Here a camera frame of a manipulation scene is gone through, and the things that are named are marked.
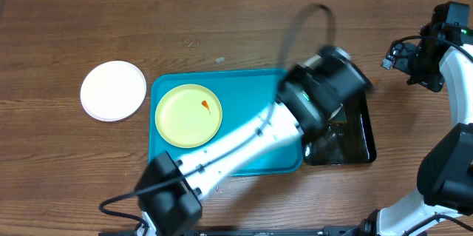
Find yellow plate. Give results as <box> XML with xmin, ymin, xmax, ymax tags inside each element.
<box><xmin>154</xmin><ymin>84</ymin><xmax>222</xmax><ymax>149</ymax></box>

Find white pink plate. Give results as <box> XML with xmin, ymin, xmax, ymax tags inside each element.
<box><xmin>80</xmin><ymin>61</ymin><xmax>147</xmax><ymax>122</ymax></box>

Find green yellow sponge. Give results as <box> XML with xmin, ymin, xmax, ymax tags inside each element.
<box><xmin>329</xmin><ymin>105</ymin><xmax>347</xmax><ymax>124</ymax></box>

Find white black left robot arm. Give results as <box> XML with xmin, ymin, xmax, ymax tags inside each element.
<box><xmin>135</xmin><ymin>47</ymin><xmax>372</xmax><ymax>235</ymax></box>

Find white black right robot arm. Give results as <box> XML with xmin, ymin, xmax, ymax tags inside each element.
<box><xmin>351</xmin><ymin>44</ymin><xmax>472</xmax><ymax>236</ymax></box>

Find teal plastic tray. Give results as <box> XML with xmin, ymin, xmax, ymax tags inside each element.
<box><xmin>149</xmin><ymin>69</ymin><xmax>303</xmax><ymax>177</ymax></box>

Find black water basin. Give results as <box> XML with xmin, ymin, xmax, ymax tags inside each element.
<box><xmin>302</xmin><ymin>94</ymin><xmax>377</xmax><ymax>166</ymax></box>

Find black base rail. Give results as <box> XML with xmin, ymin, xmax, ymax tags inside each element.
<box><xmin>98</xmin><ymin>225</ymin><xmax>428</xmax><ymax>236</ymax></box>

